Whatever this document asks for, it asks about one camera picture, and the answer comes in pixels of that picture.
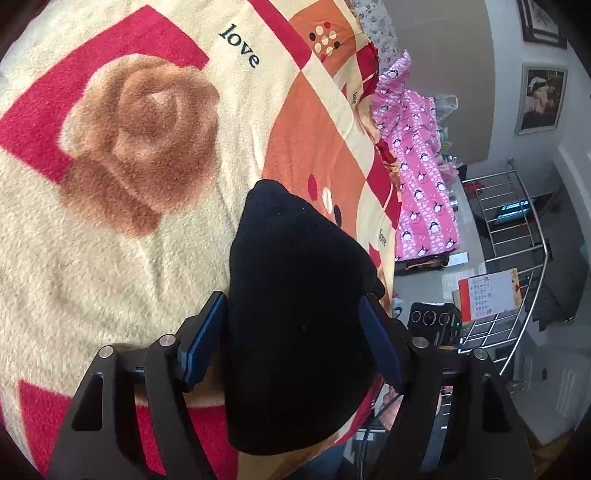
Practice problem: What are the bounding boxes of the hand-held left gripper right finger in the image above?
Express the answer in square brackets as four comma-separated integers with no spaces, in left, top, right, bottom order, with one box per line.
[359,293,536,480]

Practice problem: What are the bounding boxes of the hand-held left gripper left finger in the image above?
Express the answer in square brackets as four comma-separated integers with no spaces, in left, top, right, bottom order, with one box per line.
[47,291,228,480]

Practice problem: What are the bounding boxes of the black pants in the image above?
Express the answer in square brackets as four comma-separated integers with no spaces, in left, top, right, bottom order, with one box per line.
[222,179,386,455]

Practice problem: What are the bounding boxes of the red and white paper card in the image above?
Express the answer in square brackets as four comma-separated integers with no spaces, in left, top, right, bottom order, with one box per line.
[457,270,525,324]

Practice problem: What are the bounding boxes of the printed fleece blanket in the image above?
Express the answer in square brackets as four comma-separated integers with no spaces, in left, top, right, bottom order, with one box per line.
[0,0,407,480]

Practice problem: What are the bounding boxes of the pink penguin print cloth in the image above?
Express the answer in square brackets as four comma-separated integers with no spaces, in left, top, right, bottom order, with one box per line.
[372,50,461,261]

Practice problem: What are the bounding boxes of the clear plastic bag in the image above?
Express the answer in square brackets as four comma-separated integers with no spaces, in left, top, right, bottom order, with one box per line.
[431,95,460,116]

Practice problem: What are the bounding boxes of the floral bed sheet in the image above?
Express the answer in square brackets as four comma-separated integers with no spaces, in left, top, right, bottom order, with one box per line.
[346,0,400,70]

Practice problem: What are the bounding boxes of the black cable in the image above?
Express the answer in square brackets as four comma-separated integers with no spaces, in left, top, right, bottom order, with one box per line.
[358,392,402,480]

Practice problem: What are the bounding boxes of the metal wire rack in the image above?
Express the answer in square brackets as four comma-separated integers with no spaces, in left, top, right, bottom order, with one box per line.
[462,158,555,384]

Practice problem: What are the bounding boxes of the light framed wall picture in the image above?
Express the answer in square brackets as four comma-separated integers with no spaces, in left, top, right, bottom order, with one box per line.
[515,64,568,136]

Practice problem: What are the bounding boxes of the dark framed wall picture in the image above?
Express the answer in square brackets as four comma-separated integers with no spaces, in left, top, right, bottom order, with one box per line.
[516,0,568,49]

